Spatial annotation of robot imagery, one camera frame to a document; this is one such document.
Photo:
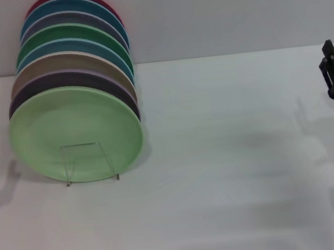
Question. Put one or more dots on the light green plate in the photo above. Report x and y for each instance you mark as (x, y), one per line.
(75, 131)

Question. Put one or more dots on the lilac plate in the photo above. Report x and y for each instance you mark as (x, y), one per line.
(66, 80)

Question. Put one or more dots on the beige plate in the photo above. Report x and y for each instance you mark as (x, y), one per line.
(62, 62)

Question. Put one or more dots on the dark green plate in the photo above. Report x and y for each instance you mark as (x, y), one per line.
(61, 32)

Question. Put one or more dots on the light blue plate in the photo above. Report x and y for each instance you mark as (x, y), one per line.
(60, 46)

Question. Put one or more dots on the grey purple plate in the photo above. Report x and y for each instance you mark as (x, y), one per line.
(63, 18)

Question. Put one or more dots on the teal blue plate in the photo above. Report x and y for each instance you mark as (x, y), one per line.
(64, 5)

